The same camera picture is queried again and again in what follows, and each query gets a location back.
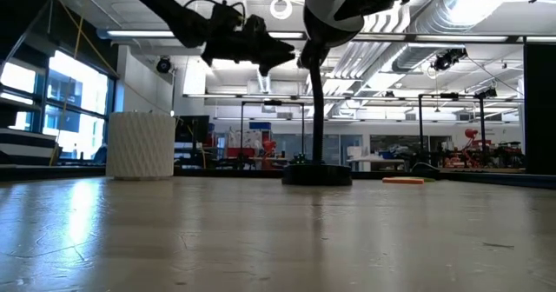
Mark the black upright panel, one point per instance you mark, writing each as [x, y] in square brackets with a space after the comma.
[540, 109]

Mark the black monitor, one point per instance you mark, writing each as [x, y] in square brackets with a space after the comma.
[193, 129]

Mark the white lattice pen cup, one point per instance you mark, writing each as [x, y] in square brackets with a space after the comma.
[139, 146]

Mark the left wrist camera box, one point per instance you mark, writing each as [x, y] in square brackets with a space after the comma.
[255, 24]

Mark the black ceiling camera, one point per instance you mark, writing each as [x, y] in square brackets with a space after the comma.
[164, 65]

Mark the black ceiling spotlight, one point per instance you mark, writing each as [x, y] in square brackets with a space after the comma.
[447, 59]

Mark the green sticky note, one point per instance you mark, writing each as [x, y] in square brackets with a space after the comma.
[429, 179]

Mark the orange sticky note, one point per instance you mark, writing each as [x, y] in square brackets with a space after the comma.
[403, 181]

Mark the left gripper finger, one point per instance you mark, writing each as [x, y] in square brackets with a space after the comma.
[284, 54]

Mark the black desk lamp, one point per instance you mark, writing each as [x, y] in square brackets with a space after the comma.
[317, 174]

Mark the black tubular rig frame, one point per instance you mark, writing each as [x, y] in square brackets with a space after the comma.
[449, 95]
[273, 103]

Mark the black and white shelf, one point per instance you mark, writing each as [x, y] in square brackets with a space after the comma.
[26, 150]

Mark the black distant robot arm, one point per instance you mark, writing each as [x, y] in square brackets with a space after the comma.
[299, 159]

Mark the silver ventilation duct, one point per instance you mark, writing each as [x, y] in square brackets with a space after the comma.
[438, 14]

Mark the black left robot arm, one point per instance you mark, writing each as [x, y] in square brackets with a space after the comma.
[174, 14]

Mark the large window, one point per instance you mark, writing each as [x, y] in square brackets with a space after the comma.
[78, 83]

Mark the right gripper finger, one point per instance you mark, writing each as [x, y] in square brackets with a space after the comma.
[347, 11]

